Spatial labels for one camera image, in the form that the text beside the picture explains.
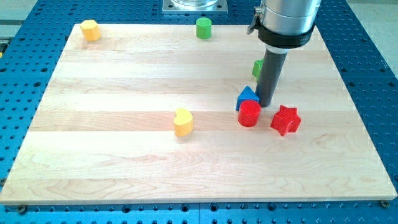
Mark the blue triangle block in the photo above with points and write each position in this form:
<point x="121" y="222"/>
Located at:
<point x="246" y="94"/>

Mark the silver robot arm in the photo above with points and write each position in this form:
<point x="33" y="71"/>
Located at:
<point x="284" y="24"/>

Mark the yellow heart block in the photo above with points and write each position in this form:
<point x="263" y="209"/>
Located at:
<point x="183" y="122"/>

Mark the red cylinder block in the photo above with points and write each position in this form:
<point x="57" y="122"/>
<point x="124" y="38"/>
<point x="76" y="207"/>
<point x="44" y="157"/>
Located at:
<point x="249" y="112"/>

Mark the light wooden board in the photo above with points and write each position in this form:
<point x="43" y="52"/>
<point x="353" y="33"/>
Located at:
<point x="104" y="129"/>

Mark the green block behind rod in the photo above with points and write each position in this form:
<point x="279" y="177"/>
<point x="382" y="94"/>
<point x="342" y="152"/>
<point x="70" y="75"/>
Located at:
<point x="257" y="66"/>

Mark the green cylinder block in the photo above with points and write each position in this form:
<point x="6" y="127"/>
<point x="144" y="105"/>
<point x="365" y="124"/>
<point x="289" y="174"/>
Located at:
<point x="203" y="27"/>

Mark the red star block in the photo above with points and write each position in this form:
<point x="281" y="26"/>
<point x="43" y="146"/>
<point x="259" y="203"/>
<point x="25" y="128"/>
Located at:
<point x="286" y="120"/>

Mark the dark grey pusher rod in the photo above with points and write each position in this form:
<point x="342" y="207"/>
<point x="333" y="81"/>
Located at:
<point x="273" y="63"/>

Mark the yellow hexagon block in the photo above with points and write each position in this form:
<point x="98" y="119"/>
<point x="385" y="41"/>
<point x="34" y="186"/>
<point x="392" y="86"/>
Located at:
<point x="90" y="30"/>

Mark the blue perforated table plate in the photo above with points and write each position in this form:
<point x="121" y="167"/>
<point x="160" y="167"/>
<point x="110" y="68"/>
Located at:
<point x="357" y="42"/>

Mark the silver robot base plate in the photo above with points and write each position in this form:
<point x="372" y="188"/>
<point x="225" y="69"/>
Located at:
<point x="194" y="6"/>

